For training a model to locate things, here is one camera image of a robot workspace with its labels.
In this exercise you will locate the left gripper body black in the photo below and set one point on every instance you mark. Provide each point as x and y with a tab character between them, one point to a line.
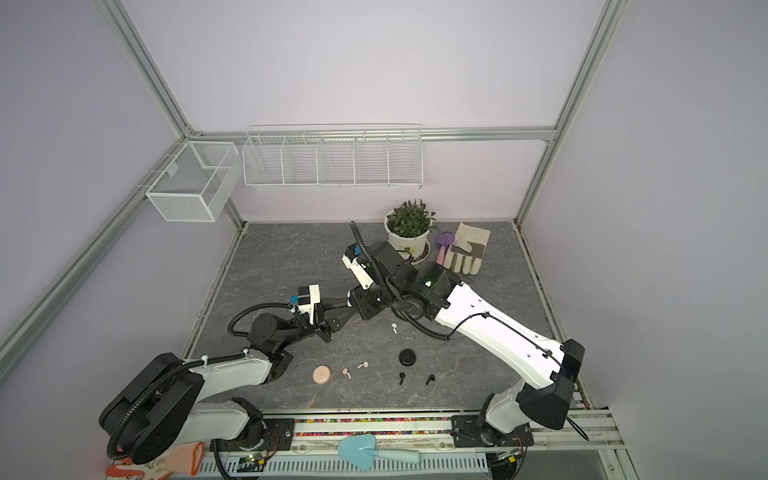
320	329

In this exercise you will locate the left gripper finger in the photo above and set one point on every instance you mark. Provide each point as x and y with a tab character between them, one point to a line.
337	303
337	318

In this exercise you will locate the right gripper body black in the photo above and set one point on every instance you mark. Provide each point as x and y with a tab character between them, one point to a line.
370	301

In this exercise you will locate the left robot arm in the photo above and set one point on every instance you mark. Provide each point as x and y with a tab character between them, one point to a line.
170	402

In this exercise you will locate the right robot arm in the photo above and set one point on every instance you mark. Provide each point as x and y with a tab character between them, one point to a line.
439	304

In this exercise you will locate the pink earbud charging case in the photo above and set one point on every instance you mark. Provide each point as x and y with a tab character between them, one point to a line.
321	374

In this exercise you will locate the black earbud charging case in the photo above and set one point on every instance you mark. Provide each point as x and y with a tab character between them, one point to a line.
407	357

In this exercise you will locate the potted green plant white pot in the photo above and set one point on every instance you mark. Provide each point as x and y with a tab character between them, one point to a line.
408	226

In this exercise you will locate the purple pink garden trowel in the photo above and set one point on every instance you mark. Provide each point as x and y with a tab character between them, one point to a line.
444	241

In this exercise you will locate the teal garden trowel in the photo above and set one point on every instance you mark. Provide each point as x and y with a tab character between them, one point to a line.
361	451

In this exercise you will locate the white mesh box basket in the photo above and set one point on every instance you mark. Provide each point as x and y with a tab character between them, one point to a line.
197	183

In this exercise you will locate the orange white work glove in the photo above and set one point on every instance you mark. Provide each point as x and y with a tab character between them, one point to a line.
183	459

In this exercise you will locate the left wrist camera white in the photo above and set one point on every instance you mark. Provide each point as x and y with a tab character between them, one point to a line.
306	299

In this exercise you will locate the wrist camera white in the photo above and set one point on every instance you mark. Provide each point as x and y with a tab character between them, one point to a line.
351	263
306	299

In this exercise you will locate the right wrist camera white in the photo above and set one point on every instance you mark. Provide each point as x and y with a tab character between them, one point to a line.
351	263

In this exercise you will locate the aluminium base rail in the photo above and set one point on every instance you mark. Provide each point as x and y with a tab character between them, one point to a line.
426	431

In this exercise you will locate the long white wire basket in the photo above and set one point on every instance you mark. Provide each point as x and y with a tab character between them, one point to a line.
333	156

